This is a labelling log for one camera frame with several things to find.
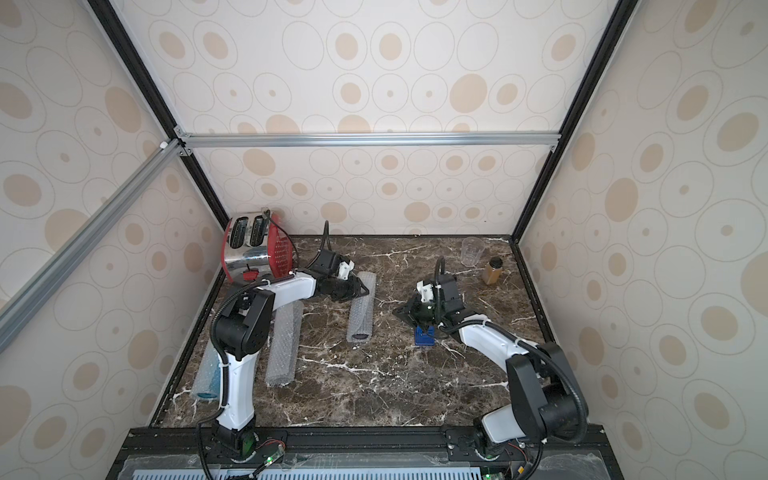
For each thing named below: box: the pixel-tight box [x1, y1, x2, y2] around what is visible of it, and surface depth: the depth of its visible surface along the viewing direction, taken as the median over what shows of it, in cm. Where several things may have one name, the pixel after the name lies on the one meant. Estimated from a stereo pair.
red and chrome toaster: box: [222, 210, 294, 283], surface depth 96 cm
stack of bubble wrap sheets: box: [346, 272, 377, 343], surface depth 94 cm
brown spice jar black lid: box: [481, 256, 503, 285], surface depth 104 cm
